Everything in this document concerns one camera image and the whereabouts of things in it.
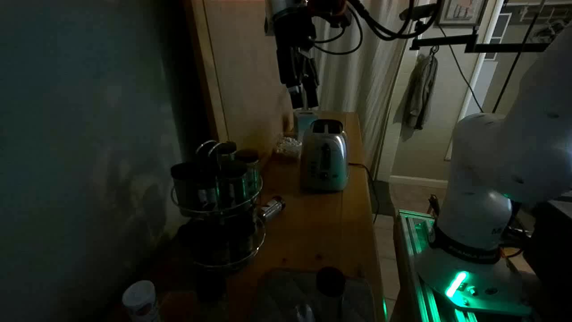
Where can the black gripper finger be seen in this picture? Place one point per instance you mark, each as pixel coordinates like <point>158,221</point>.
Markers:
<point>297,96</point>
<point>311,91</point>

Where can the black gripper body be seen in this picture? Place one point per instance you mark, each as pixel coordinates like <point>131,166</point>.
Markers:
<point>295,53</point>

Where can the white seasoning container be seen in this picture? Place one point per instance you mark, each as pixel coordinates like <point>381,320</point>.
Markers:
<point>140,297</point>

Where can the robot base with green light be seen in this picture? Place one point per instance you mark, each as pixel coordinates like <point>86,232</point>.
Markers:
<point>458,282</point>

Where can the blue cup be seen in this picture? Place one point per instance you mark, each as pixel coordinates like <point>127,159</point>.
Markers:
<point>304,121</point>

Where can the light curtain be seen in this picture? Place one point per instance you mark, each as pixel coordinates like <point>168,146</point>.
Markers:
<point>358,89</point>

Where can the white crumpled cloth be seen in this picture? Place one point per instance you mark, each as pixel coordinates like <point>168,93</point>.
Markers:
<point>288,146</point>

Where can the silver toaster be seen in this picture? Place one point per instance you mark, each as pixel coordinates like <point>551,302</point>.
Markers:
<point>324,157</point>

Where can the grey hanging towel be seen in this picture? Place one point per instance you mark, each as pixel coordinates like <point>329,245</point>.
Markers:
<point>420,91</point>

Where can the black cup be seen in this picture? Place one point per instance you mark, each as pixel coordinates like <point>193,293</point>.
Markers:
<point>331,281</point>

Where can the black box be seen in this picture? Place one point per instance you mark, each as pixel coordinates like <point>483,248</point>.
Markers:
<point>554,250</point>

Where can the framed wall picture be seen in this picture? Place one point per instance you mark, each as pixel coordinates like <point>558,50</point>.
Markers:
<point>461,10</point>

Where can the black camera on bracket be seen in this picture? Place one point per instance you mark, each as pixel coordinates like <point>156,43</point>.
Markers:
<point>476,43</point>

